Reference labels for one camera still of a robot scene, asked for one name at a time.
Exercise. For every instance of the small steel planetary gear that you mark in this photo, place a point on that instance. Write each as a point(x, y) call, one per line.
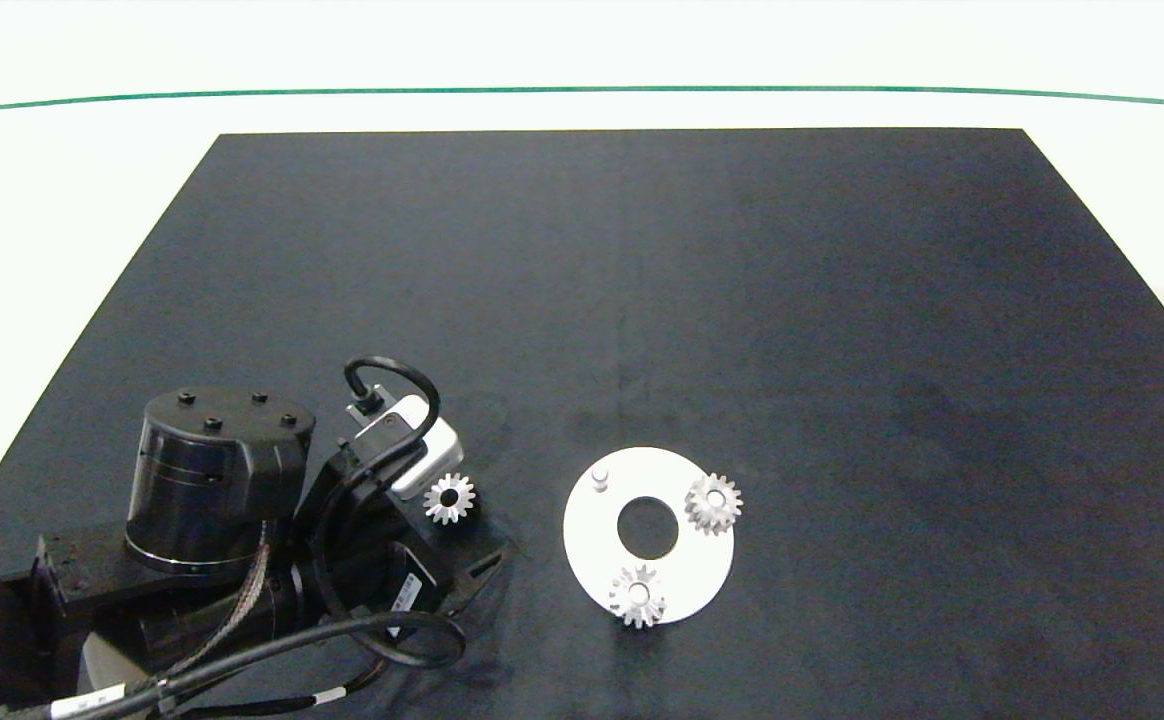
point(702, 512)
point(462, 503)
point(625, 604)

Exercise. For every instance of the round white pinned plate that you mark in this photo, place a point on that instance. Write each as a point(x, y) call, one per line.
point(592, 550)

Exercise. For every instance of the dark rectangular table mat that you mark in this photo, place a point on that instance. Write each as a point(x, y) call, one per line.
point(742, 300)

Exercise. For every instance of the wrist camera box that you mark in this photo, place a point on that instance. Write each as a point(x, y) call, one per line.
point(427, 455)

